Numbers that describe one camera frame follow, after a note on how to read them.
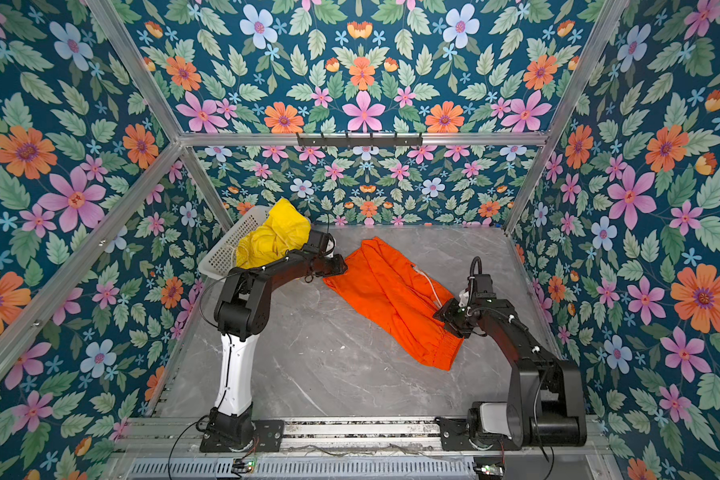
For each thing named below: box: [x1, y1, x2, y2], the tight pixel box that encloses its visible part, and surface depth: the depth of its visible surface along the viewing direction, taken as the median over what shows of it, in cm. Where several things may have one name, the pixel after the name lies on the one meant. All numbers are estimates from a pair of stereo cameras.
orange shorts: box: [323, 236, 464, 371], surface depth 98 cm
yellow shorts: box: [235, 198, 312, 270], surface depth 109 cm
